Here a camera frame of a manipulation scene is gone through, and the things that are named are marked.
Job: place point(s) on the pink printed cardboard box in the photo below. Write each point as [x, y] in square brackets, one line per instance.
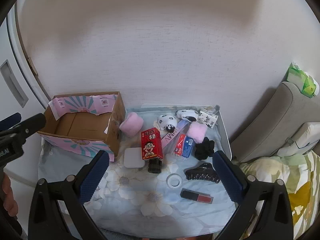
[75, 126]

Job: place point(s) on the grey sofa cushion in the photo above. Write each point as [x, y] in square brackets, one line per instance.
[270, 120]

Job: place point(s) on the person's left hand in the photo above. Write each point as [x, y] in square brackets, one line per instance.
[7, 197]

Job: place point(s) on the door hinge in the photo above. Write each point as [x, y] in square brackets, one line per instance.
[32, 66]

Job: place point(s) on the pink striped tube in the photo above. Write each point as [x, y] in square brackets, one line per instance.
[170, 137]

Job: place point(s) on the pale blue floral cloth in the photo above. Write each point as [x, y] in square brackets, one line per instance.
[140, 200]

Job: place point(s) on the small black jar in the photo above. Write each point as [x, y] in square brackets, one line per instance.
[154, 166]

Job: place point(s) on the black white panda toy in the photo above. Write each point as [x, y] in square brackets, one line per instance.
[166, 122]
[186, 115]

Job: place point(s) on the white door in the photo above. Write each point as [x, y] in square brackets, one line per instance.
[7, 45]

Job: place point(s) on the red milk carton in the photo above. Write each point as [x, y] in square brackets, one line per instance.
[151, 145]

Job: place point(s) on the black white printed packet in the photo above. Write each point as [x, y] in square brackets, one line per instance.
[208, 118]

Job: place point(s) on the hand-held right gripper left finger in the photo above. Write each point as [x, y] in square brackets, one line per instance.
[93, 177]

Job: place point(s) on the green yellow floral bedding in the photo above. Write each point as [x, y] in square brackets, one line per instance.
[300, 180]

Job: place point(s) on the white pillow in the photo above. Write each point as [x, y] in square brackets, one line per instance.
[305, 135]

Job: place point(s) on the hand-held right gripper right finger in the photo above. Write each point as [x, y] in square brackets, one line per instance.
[228, 177]

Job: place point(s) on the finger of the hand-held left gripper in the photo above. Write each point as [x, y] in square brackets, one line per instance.
[32, 123]
[11, 119]

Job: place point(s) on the black hair claw clip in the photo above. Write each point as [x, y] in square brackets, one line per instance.
[202, 173]

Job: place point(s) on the green tissue packet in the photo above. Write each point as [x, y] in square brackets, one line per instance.
[300, 78]

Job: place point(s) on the blue red dental floss box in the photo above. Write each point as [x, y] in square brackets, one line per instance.
[184, 146]

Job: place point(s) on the red lip gloss tube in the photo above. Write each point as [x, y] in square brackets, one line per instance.
[197, 196]

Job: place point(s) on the white square case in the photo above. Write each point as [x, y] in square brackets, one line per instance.
[134, 158]

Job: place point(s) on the black scrunchie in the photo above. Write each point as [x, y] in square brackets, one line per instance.
[204, 148]

